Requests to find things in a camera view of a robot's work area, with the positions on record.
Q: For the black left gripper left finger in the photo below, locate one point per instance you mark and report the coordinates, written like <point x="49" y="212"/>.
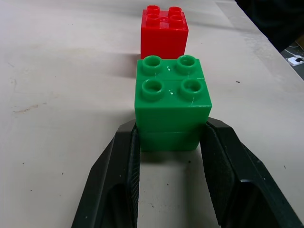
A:
<point x="108" y="180"/>

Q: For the green plastic building block cube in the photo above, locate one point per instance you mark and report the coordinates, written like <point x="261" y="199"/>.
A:
<point x="171" y="114"/>

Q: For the red plastic building block cube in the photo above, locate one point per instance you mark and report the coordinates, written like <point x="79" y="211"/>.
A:
<point x="162" y="38"/>

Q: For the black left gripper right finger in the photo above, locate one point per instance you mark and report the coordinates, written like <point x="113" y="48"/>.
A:
<point x="240" y="180"/>

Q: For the white power strip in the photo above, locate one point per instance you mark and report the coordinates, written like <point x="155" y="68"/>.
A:
<point x="295" y="60"/>

